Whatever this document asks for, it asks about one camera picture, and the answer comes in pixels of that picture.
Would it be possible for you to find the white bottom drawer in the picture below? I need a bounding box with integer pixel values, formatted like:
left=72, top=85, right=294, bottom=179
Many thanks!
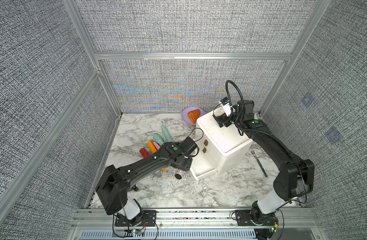
left=189, top=151, right=217, bottom=184

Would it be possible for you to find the purple plastic plate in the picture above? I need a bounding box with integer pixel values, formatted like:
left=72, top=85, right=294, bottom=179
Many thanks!
left=181, top=107, right=206, bottom=126

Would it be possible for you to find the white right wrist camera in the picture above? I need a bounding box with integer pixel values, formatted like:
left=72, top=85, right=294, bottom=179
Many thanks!
left=220, top=97, right=233, bottom=117

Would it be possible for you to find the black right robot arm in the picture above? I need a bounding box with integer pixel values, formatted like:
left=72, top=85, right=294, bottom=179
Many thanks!
left=214, top=98, right=315, bottom=225

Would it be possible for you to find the aluminium mounting rail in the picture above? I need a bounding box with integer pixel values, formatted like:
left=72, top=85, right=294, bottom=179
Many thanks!
left=71, top=206, right=322, bottom=229

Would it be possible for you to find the orange toy food slice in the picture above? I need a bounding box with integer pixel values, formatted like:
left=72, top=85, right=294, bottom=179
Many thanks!
left=187, top=109, right=201, bottom=124

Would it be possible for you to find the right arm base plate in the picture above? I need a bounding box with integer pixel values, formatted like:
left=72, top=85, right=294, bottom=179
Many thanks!
left=234, top=209, right=278, bottom=227

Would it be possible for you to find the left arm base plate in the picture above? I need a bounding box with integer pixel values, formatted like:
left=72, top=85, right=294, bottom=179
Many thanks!
left=114, top=210, right=157, bottom=227

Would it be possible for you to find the teal toy microphone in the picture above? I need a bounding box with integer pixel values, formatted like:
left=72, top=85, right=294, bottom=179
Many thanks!
left=153, top=134, right=165, bottom=146
left=162, top=126, right=174, bottom=142

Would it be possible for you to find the white plastic drawer cabinet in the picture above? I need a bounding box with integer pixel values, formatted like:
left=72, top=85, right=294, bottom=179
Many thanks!
left=195, top=108, right=253, bottom=175

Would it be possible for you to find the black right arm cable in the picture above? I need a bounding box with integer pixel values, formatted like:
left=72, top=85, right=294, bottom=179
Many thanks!
left=212, top=79, right=253, bottom=136

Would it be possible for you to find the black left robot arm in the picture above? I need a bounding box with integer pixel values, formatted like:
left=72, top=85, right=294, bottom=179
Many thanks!
left=95, top=137, right=199, bottom=221

